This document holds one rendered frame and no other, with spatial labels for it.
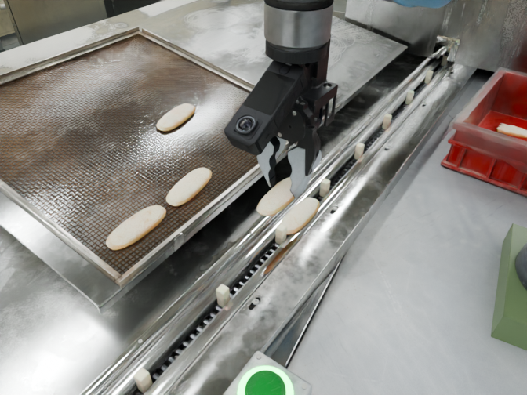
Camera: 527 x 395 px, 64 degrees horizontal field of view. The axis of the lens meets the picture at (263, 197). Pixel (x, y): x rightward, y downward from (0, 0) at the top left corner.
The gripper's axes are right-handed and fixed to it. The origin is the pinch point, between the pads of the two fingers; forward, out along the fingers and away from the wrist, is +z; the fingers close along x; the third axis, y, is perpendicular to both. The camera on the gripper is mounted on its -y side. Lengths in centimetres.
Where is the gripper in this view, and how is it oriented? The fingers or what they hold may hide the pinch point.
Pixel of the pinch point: (281, 186)
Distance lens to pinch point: 59.8
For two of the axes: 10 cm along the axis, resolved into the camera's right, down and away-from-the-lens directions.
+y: 5.8, -5.2, 6.3
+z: 0.0, 7.7, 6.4
